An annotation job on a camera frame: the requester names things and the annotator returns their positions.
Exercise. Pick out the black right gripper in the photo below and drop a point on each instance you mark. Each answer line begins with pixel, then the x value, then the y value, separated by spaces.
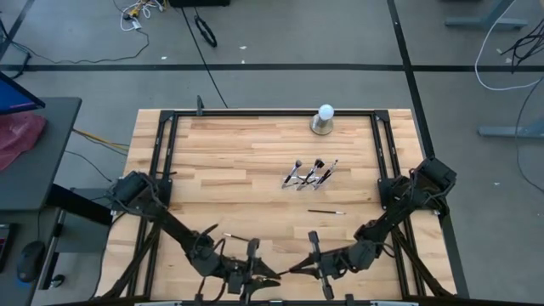
pixel 333 263

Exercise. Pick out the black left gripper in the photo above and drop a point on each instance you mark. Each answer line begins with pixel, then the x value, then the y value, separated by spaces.
pixel 242 276

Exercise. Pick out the black powder makeup brush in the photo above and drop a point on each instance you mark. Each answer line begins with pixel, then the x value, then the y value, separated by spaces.
pixel 312 171

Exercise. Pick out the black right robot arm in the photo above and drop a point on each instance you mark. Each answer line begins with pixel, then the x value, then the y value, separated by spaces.
pixel 382 223

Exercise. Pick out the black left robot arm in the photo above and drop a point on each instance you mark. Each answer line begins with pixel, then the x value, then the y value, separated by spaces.
pixel 178 231

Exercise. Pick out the clear acrylic brush organizer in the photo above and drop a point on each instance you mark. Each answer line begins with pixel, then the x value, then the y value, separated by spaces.
pixel 344 183

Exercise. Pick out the white globe lamp metal base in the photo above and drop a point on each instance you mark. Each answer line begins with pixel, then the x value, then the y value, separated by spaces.
pixel 321 123

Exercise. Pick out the black desk crossbar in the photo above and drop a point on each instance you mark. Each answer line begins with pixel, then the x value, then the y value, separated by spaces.
pixel 81 206

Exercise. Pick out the black caster wheel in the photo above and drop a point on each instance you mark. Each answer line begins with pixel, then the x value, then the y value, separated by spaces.
pixel 57 281

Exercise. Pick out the black computer mouse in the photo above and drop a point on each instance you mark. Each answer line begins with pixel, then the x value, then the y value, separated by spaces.
pixel 30 261

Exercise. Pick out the blue-grey desk foot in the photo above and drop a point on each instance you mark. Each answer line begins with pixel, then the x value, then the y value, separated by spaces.
pixel 484 23
pixel 510 131

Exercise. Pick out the dark grey desk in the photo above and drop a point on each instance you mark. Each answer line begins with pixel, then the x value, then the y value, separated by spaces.
pixel 38 170

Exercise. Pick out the grey desk tray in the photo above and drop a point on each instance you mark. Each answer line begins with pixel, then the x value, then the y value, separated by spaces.
pixel 13 293

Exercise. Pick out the black keyboard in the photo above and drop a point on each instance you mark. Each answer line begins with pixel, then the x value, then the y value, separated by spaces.
pixel 4 246

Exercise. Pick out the black box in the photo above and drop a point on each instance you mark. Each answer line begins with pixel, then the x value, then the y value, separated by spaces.
pixel 200 3

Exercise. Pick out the red cloth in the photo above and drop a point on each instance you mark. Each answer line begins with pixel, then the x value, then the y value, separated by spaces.
pixel 17 136

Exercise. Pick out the black monitor blue screen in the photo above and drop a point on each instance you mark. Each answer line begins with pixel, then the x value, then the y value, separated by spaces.
pixel 17 95

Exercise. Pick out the black aluminium rig frame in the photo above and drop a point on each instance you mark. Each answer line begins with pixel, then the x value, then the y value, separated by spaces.
pixel 272 113

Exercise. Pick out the dark grey bracket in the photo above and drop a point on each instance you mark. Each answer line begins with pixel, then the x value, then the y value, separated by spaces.
pixel 200 105

